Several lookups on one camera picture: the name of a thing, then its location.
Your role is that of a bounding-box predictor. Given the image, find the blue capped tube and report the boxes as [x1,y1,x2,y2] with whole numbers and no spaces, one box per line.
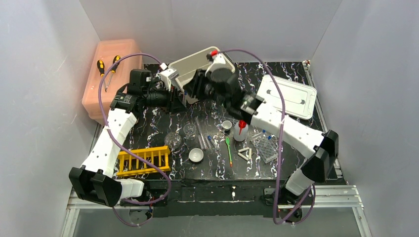
[262,130,272,140]
[207,135,219,150]
[182,91,187,105]

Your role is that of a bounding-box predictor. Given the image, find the yellow test tube rack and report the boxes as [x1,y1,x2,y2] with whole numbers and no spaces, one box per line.
[116,146,171,178]

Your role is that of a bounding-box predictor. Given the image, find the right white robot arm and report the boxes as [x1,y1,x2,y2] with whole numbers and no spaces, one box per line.
[183,68,339,197]

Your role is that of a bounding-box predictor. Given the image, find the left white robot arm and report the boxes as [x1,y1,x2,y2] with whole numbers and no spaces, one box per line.
[69,68,182,207]

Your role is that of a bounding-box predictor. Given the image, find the beige plastic bin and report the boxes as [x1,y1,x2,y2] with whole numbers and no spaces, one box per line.
[169,46,241,107]

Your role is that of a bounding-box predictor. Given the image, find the small glass beaker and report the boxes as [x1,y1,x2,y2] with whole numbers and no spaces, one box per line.
[183,123,196,139]

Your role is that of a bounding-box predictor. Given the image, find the round glass flask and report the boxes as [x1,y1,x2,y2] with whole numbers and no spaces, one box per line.
[164,132,183,150]

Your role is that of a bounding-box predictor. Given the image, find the small white crucible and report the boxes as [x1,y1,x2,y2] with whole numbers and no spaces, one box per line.
[221,120,232,131]

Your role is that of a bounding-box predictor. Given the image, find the pink plastic storage box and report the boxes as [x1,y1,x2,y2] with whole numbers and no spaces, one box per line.
[82,39,143,125]

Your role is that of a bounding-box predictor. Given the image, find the white ceramic evaporating dish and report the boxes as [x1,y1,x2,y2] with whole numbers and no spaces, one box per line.
[188,148,204,163]

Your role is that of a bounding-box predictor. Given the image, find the red capped wash bottle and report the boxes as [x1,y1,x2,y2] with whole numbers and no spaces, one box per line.
[233,120,249,142]

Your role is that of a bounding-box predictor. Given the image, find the right yellow black screwdriver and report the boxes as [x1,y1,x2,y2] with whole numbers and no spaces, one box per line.
[106,55,121,89]

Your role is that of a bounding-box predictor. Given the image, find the yellow black screwdriver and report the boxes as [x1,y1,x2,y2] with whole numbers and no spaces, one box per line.
[106,55,121,89]
[97,59,107,92]

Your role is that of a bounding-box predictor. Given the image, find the left yellow black screwdriver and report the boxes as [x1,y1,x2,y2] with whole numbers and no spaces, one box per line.
[97,59,107,92]

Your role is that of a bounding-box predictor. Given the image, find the white clay triangle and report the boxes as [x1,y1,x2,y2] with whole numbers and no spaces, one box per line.
[237,147,252,161]

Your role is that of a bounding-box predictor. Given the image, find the clear well plate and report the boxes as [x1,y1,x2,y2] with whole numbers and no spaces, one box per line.
[250,133,278,163]

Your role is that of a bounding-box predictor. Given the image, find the white bin lid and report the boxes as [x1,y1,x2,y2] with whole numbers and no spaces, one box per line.
[257,75,317,120]

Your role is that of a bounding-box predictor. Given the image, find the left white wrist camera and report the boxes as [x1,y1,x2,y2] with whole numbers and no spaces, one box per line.
[159,68,179,91]

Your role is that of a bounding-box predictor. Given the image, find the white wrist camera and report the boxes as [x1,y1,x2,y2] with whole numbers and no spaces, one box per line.
[159,68,179,91]
[205,50,228,76]

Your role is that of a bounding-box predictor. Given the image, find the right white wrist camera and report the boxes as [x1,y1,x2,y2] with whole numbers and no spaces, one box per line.
[205,50,228,76]

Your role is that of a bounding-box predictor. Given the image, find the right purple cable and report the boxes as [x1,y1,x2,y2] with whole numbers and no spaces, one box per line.
[217,49,316,226]

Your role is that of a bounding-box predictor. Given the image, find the aluminium frame rail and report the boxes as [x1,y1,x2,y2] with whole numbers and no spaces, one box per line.
[60,60,372,237]

